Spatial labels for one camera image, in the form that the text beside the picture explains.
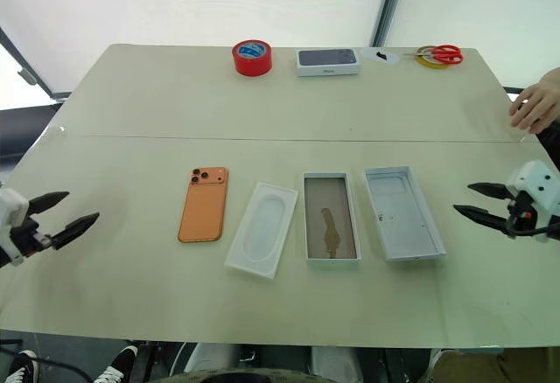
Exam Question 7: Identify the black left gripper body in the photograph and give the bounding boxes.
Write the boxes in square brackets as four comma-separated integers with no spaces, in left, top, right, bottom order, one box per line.
[8,218,56,258]

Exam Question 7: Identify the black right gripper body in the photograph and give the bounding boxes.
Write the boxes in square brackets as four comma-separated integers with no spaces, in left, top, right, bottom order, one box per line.
[502,188,537,240]

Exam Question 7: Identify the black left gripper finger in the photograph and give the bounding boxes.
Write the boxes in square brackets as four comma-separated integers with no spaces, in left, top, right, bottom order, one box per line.
[26,191,70,216]
[51,212,101,251]

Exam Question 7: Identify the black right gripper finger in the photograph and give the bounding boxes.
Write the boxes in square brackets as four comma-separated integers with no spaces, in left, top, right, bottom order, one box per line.
[452,204,511,232]
[467,182,511,201]

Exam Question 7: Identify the white phone box lid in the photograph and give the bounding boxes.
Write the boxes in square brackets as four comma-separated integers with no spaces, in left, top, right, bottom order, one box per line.
[364,164,448,264]

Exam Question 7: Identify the orange smartphone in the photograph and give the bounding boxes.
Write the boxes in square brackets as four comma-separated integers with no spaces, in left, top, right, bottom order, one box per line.
[177,165,230,245]

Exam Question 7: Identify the white moulded tray insert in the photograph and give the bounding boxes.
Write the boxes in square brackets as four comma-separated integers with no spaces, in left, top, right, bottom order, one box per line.
[224,181,300,280]

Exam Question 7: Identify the white phone box base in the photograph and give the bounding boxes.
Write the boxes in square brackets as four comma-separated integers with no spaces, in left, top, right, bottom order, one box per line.
[303,171,364,268]

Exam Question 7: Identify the white box with dark phone print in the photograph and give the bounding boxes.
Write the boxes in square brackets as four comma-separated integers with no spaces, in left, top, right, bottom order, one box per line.
[295,47,364,79]

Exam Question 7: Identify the person's bare hand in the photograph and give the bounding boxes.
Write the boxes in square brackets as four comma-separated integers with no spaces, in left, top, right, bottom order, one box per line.
[508,80,560,135]

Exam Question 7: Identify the black white canvas sneaker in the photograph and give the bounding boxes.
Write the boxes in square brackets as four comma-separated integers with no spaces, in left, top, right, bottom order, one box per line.
[93,345,139,383]
[0,349,39,383]

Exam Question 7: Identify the yellow tape roll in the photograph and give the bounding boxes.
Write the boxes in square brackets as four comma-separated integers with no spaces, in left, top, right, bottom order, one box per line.
[415,45,451,70]

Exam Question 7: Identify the khaki trousers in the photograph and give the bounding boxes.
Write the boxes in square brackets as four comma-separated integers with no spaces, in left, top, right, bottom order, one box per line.
[430,346,560,383]

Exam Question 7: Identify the red tape roll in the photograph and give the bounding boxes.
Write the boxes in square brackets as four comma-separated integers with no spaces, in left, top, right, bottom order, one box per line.
[231,39,274,78]

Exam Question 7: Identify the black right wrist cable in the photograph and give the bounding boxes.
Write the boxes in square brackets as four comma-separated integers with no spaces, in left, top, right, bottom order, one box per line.
[509,219,560,239]

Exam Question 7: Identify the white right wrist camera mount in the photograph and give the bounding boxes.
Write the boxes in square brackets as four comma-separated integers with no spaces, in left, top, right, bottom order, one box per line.
[507,160,560,244]

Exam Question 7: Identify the dark grey frame pole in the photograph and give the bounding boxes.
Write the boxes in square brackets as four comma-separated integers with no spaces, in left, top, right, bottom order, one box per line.
[371,0,411,48]
[0,26,60,101]

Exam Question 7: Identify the red handled scissors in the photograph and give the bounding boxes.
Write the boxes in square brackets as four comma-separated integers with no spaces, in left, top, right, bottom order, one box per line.
[402,44,465,66]

